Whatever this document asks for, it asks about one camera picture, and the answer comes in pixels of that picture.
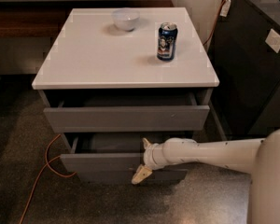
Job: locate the white top drawer cabinet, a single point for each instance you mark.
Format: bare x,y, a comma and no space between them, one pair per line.
93,63

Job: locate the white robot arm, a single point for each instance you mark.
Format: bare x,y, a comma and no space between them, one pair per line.
259,158

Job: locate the dark wooden bench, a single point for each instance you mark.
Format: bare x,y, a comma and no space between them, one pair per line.
46,19

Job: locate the white bowl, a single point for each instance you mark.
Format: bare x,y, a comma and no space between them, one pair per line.
125,19

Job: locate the blue soda can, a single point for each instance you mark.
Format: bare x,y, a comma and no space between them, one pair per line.
167,36

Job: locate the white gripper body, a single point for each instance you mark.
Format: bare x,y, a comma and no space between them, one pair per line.
150,156

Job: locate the grey top drawer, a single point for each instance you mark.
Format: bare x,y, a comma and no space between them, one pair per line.
107,119

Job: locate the grey drawer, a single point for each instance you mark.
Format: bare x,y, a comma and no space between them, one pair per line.
125,177
107,119
109,152

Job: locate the dark grey bin cabinet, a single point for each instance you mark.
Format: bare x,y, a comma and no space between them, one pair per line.
247,98

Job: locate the white label on bin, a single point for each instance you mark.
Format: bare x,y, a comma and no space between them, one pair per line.
273,40

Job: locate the grey bottom drawer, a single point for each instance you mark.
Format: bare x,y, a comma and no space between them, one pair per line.
125,177

